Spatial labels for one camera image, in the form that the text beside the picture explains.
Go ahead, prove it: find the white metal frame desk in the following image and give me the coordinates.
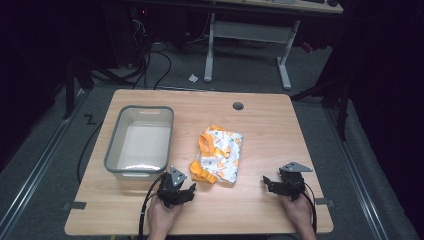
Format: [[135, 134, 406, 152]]
[[203, 0, 344, 91]]

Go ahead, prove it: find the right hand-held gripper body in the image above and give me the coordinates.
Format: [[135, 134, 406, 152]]
[[270, 161, 314, 202]]

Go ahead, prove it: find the white and orange patterned garment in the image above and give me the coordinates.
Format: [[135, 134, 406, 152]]
[[189, 124, 244, 185]]

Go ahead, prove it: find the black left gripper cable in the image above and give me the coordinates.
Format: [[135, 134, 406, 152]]
[[137, 171, 168, 240]]

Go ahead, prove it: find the black metal stand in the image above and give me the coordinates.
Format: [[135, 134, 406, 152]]
[[290, 59, 354, 141], [62, 56, 96, 120]]

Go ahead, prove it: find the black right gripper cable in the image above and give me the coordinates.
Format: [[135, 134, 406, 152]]
[[301, 181, 318, 234]]

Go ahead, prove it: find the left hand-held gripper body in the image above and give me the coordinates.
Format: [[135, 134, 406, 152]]
[[156, 165, 192, 209]]

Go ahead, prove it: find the white basin with grey rim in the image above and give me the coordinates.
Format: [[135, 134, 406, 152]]
[[103, 105, 175, 182]]

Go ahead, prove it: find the person's left hand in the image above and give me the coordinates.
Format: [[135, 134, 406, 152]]
[[146, 194, 184, 240]]

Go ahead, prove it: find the grey floor rail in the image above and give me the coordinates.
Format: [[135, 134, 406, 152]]
[[324, 106, 391, 240], [0, 88, 91, 231]]

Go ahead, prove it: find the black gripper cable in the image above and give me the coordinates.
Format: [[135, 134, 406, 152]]
[[301, 181, 318, 234], [137, 171, 168, 240]]

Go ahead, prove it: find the black floor cable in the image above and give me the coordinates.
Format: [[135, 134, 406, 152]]
[[76, 121, 104, 185]]

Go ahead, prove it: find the bundle of black cables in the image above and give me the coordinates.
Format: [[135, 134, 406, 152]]
[[96, 9, 173, 91]]

